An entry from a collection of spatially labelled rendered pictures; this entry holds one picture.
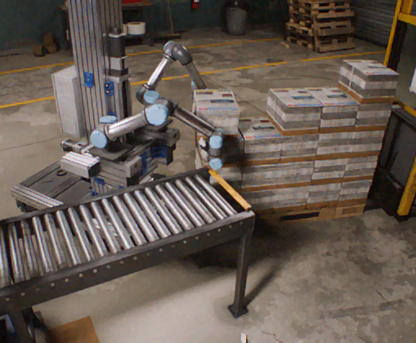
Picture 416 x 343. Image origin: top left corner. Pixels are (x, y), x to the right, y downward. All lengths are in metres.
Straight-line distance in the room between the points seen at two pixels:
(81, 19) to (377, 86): 2.11
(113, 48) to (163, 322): 1.79
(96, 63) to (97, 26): 0.25
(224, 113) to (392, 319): 1.77
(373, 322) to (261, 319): 0.74
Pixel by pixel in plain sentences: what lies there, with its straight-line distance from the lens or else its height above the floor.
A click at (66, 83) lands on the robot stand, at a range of 2.91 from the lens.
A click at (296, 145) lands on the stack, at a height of 0.74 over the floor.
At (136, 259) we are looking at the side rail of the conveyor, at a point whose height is 0.77.
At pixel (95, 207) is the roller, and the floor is 0.80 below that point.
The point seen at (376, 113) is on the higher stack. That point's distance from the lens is 3.18.
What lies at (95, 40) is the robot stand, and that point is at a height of 1.50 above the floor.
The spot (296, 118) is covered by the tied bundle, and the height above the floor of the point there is 0.97.
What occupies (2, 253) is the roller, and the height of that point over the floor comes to 0.80.
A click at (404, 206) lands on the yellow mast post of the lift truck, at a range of 3.63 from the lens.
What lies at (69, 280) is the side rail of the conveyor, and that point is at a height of 0.77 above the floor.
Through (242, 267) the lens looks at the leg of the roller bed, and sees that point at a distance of 2.35.
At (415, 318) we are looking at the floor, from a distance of 2.99.
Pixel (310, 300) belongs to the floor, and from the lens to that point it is 2.82.
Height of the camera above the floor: 2.09
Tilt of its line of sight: 32 degrees down
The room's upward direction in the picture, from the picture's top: 2 degrees clockwise
